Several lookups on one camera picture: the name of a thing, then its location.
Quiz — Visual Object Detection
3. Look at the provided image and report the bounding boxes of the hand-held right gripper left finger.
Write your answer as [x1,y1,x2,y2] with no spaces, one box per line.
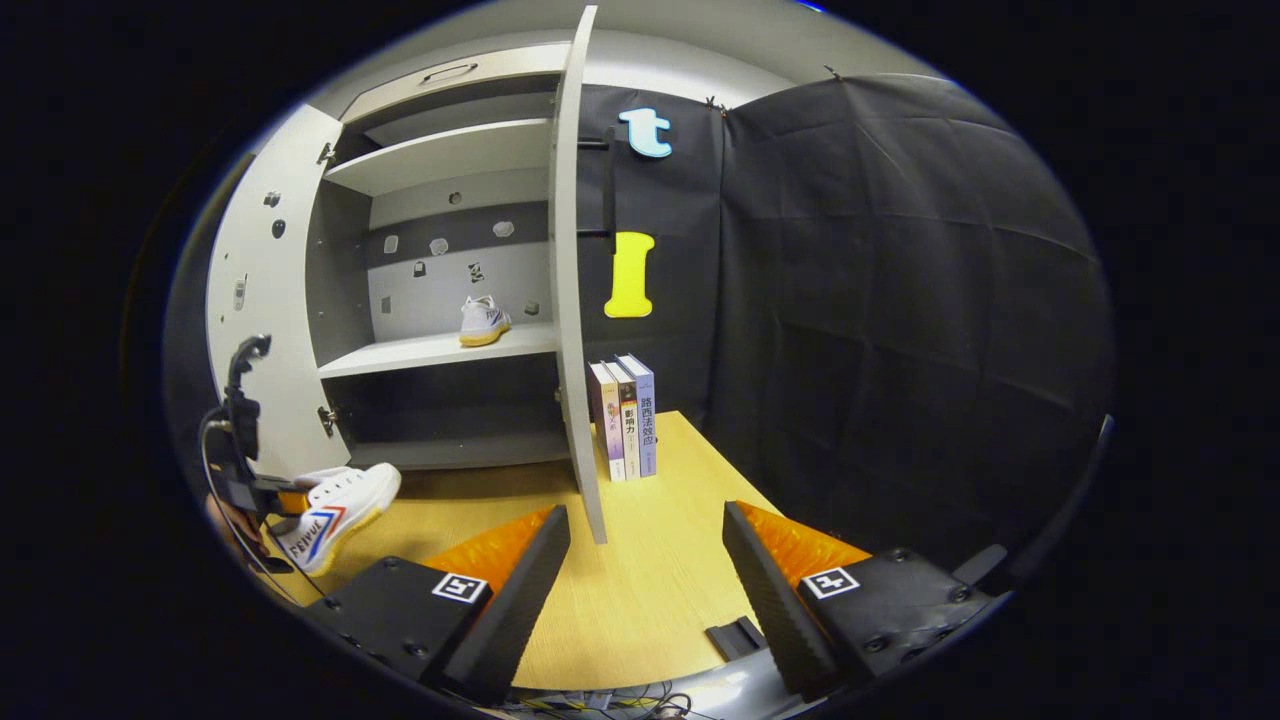
[305,503,573,706]

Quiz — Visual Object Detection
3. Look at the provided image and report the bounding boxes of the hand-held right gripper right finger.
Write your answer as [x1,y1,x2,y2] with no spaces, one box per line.
[722,500,1006,701]

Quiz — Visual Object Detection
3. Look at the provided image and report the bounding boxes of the white canvas shoe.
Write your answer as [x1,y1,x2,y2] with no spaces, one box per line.
[272,462,403,578]
[458,294,513,348]

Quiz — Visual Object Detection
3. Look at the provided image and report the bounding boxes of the white cabinet door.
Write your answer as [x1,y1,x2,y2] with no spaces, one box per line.
[548,5,621,546]
[205,103,353,481]

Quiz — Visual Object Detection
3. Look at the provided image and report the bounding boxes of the white shoe cabinet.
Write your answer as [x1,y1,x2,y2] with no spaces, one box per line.
[305,45,576,471]

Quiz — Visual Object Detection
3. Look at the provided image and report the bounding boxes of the white cabinet drawer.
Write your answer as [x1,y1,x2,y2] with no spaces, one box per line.
[340,42,573,126]

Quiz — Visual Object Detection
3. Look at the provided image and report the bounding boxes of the black table clamp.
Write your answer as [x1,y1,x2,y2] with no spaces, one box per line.
[705,617,771,662]

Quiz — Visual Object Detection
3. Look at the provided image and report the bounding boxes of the purple white book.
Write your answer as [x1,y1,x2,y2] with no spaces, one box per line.
[588,362,627,483]

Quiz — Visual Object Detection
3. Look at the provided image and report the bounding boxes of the beige book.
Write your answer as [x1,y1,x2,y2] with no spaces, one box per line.
[605,360,643,479]

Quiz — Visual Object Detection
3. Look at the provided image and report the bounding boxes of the grey blue book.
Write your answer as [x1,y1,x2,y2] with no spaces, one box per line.
[617,353,658,478]

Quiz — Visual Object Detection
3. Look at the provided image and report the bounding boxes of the black backdrop cloth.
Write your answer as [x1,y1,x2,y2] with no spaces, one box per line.
[575,72,1116,576]

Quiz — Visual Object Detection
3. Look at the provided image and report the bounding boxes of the black camera cable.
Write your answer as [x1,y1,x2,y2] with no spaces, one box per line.
[200,408,331,601]

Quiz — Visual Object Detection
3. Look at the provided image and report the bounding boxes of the tangled cables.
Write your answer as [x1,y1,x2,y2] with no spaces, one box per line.
[500,685,723,720]

